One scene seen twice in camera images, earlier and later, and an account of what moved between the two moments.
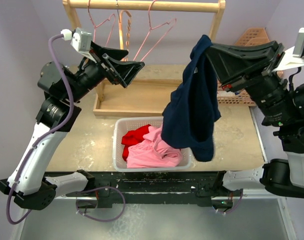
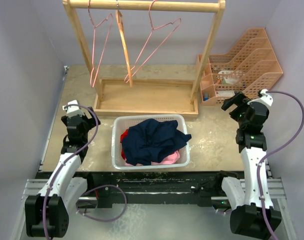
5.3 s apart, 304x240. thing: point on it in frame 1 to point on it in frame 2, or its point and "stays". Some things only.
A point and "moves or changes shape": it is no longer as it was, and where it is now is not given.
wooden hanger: [126, 59] moves or changes shape
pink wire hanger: [95, 26] stays
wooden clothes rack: [124, 98] stays
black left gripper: [122, 71] to [91, 122]
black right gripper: [229, 61] to [240, 100]
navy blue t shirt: [193, 108] to [152, 141]
